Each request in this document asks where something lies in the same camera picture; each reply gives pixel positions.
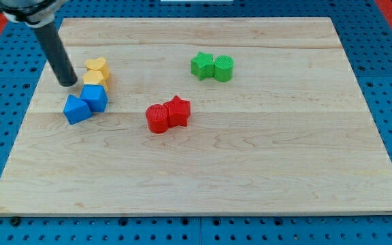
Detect blue cube block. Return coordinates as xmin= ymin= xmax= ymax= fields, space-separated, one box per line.
xmin=80 ymin=84 xmax=108 ymax=112

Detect red cylinder block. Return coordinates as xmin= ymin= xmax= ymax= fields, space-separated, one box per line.
xmin=145 ymin=104 xmax=169 ymax=133

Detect green star block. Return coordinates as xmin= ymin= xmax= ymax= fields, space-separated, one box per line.
xmin=191 ymin=52 xmax=214 ymax=80

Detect yellow heart block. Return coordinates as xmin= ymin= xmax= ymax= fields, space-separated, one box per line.
xmin=84 ymin=57 xmax=110 ymax=80

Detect light wooden board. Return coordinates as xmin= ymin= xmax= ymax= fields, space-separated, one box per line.
xmin=0 ymin=17 xmax=392 ymax=217

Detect yellow pentagon block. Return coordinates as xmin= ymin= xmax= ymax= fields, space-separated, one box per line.
xmin=82 ymin=70 xmax=108 ymax=92

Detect red star block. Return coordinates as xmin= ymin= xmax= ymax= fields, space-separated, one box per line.
xmin=163 ymin=95 xmax=191 ymax=127

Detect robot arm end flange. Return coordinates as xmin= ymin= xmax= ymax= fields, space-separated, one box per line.
xmin=0 ymin=0 xmax=68 ymax=28

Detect green cylinder block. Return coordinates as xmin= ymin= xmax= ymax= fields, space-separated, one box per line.
xmin=214 ymin=55 xmax=234 ymax=82

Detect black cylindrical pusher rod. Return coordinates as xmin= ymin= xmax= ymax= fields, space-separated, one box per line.
xmin=33 ymin=21 xmax=78 ymax=87

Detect blue triangle block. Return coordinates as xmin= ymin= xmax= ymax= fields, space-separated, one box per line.
xmin=63 ymin=95 xmax=93 ymax=125

